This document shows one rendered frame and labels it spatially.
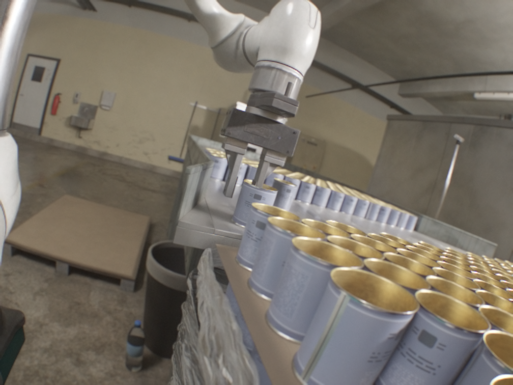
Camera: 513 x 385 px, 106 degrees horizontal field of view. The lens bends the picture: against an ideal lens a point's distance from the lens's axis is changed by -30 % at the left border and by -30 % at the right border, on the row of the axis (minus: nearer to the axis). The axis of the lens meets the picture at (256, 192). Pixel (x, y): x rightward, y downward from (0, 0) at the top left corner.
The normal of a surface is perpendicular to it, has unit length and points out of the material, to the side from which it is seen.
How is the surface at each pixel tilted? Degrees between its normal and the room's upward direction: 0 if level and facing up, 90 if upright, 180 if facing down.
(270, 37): 95
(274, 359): 3
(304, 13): 81
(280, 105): 90
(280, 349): 2
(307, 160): 90
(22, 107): 90
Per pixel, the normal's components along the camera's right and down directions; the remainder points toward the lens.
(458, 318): -0.84, -0.19
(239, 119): 0.26, 0.23
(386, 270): -0.26, 0.04
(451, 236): -0.47, 0.00
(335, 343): -0.71, -0.13
